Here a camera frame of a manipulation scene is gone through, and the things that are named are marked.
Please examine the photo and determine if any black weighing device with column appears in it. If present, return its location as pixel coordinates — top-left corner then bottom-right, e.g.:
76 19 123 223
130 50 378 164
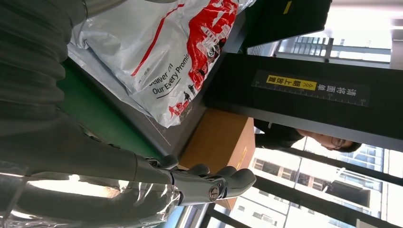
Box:
67 9 403 156

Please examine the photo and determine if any brown cardboard box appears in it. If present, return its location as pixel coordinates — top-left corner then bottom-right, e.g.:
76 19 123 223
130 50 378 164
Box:
179 108 256 210

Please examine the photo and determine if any grey laptop with black lid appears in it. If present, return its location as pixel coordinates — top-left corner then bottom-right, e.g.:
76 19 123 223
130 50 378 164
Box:
244 0 333 56

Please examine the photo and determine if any black window frame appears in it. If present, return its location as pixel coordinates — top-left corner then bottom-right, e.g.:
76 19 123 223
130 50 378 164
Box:
198 144 403 228

